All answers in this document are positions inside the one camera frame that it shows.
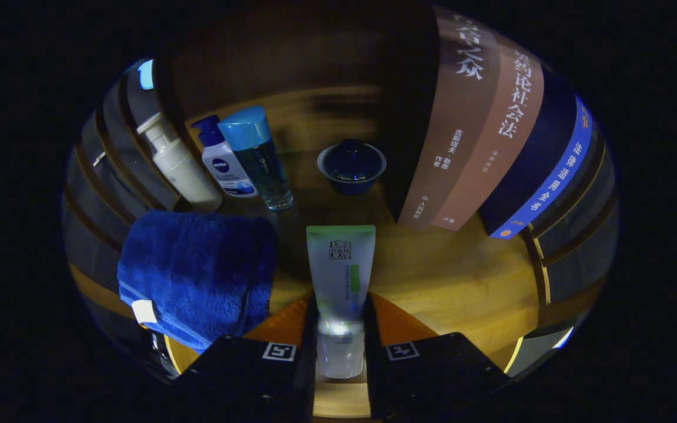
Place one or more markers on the blue lidded tea bowl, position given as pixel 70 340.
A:
pixel 351 167

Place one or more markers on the dark brown book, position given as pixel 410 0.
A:
pixel 453 129

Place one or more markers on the wooden cabinet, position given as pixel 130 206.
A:
pixel 291 59

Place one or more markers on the white pump bottle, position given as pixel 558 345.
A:
pixel 181 169

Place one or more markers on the light brown book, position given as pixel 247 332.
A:
pixel 500 135

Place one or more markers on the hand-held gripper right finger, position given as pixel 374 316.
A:
pixel 372 376

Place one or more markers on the white green cleanser tube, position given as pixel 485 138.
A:
pixel 341 270

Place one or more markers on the wooden countertop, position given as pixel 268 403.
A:
pixel 432 276

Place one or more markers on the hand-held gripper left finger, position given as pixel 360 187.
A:
pixel 309 376

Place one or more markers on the white bottle blue cap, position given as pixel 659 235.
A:
pixel 224 167

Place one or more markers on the folded blue towel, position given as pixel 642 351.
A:
pixel 197 270

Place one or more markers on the clear teal bottle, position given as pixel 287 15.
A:
pixel 261 161

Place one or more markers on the blue book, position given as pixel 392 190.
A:
pixel 544 170

